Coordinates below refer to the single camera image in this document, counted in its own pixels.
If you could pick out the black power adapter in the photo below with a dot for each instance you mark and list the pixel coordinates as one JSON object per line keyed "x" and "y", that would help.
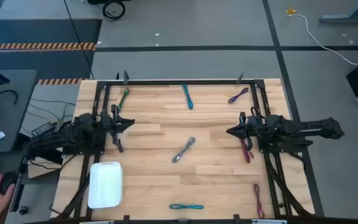
{"x": 43, "y": 128}

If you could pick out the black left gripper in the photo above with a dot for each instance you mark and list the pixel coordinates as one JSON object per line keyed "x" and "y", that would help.
{"x": 114, "y": 124}

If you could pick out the black frame clamp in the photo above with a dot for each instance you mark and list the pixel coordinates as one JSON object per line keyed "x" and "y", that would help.
{"x": 240, "y": 78}
{"x": 125, "y": 77}

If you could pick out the grey metal table leg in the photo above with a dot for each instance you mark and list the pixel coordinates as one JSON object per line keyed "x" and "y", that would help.
{"x": 350, "y": 17}

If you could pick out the black metal table frame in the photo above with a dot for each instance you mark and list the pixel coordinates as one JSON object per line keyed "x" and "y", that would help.
{"x": 179, "y": 82}

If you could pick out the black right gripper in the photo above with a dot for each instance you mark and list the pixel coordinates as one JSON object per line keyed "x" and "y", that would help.
{"x": 251, "y": 127}

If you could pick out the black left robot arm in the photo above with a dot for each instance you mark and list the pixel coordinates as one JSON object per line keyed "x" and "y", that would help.
{"x": 73, "y": 132}

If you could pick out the white plastic bin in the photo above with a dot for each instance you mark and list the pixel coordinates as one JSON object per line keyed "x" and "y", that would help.
{"x": 105, "y": 184}

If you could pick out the small yellow floor object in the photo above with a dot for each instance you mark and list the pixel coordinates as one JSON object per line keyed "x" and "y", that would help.
{"x": 290, "y": 12}

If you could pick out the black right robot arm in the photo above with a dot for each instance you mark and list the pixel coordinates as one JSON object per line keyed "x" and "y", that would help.
{"x": 297, "y": 129}

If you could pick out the black computer mouse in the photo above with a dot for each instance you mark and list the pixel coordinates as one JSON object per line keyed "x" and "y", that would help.
{"x": 8, "y": 182}

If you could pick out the black mat with hazard stripes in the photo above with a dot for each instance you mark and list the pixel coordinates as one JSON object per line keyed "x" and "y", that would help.
{"x": 42, "y": 34}

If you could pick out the grey side desk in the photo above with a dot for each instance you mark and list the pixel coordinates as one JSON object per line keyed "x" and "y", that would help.
{"x": 11, "y": 105}

